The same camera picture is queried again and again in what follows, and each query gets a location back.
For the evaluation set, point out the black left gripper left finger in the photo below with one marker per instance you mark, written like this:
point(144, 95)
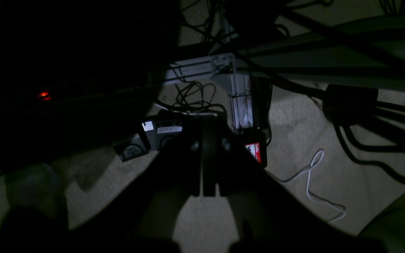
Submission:
point(143, 214)

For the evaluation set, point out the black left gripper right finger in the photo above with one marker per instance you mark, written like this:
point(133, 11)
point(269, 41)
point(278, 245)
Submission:
point(266, 215)

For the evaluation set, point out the black box red label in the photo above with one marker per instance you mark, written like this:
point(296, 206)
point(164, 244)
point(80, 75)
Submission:
point(254, 141)

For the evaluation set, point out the black power adapter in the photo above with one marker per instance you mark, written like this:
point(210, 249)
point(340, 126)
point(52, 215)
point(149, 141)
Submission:
point(156, 133)

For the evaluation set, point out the aluminium frame profile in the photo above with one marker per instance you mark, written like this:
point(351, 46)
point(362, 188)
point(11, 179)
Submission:
point(221, 70)

